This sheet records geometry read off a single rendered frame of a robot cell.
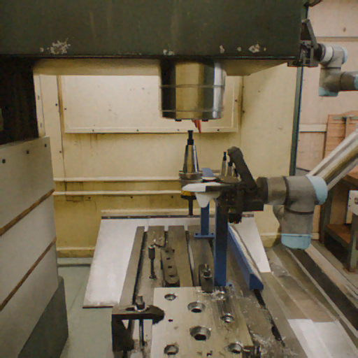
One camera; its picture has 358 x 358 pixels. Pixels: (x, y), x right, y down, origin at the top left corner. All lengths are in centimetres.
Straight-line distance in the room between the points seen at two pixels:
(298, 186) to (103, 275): 112
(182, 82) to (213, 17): 14
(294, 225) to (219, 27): 51
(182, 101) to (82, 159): 123
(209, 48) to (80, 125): 127
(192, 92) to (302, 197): 38
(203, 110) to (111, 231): 127
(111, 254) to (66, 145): 64
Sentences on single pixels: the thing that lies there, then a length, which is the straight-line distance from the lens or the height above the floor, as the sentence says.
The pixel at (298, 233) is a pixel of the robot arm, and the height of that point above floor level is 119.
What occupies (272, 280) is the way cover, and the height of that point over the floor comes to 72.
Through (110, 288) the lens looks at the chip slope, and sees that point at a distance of 164.
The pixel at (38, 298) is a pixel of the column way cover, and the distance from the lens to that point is 109.
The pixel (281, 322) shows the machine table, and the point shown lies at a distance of 106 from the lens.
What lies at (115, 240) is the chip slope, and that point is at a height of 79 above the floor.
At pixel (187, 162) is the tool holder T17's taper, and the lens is 79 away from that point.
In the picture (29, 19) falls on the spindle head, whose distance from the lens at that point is 73.
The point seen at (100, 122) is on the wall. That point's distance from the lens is 183.
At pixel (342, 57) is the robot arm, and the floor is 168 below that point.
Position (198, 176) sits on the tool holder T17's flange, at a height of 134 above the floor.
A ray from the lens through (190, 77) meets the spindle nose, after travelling 71.
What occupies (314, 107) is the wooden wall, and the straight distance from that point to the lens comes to 365.
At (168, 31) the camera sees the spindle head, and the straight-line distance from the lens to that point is 68.
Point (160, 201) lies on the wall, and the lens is 189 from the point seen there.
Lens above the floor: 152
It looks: 13 degrees down
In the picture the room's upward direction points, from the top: straight up
